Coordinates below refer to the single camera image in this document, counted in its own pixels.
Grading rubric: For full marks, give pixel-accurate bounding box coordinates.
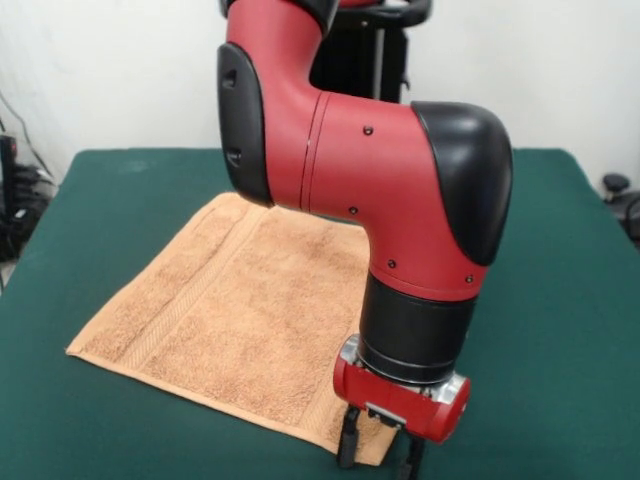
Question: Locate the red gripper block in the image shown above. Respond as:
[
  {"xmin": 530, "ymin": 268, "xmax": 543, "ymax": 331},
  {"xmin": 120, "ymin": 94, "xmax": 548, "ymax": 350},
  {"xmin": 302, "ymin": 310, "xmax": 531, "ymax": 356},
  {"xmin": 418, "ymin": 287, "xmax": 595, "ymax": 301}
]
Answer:
[{"xmin": 332, "ymin": 334, "xmax": 472, "ymax": 480}]

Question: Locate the tan terry towel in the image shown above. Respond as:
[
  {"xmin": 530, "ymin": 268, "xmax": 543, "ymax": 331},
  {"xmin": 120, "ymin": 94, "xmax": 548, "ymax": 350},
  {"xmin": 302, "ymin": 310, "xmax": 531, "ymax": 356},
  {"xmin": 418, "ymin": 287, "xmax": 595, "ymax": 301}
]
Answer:
[{"xmin": 64, "ymin": 192, "xmax": 401, "ymax": 467}]

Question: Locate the black chair base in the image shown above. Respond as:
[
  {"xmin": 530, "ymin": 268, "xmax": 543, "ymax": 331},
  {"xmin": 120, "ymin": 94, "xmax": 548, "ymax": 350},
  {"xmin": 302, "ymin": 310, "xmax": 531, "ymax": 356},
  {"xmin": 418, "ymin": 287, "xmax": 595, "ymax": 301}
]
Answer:
[{"xmin": 601, "ymin": 172, "xmax": 640, "ymax": 251}]

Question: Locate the dark green table cloth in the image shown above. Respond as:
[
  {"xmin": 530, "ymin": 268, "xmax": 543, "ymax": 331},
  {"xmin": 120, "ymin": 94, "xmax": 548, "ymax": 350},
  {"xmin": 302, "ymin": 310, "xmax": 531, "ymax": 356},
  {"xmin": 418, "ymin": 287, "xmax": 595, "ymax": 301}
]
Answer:
[{"xmin": 0, "ymin": 147, "xmax": 640, "ymax": 480}]

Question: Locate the black box device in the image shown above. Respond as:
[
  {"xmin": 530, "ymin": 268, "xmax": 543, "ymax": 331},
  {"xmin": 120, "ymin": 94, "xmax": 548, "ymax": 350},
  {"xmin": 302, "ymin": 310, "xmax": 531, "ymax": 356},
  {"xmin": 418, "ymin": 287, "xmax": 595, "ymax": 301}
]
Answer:
[{"xmin": 0, "ymin": 133, "xmax": 21, "ymax": 221}]

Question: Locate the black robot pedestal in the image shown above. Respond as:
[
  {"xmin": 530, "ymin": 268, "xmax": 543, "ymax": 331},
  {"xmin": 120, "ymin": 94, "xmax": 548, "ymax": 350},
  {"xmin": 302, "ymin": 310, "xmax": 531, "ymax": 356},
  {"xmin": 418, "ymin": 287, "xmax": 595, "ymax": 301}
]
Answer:
[{"xmin": 307, "ymin": 0, "xmax": 434, "ymax": 105}]

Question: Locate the black cable bundle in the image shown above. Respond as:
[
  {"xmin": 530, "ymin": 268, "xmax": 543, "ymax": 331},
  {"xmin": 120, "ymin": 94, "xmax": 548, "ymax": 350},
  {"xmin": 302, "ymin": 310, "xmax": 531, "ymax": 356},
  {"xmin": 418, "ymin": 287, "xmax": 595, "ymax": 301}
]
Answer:
[{"xmin": 0, "ymin": 164, "xmax": 55, "ymax": 261}]

